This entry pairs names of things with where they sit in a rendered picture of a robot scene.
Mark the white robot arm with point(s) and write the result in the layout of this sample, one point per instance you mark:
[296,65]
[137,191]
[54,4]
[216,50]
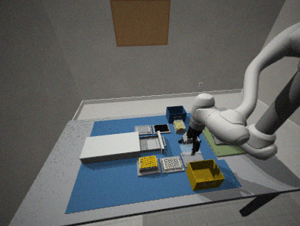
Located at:
[230,127]

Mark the black assay plate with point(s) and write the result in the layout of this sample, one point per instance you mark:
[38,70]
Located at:
[161,128]

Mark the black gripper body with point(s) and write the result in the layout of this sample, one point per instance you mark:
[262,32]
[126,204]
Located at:
[195,132]

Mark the yellow bin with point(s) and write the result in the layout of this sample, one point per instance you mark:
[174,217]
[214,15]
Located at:
[204,175]

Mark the blue bench mat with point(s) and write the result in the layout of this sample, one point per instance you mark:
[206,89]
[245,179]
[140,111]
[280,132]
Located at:
[112,183]

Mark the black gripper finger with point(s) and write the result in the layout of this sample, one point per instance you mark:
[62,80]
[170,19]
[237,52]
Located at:
[189,134]
[196,145]

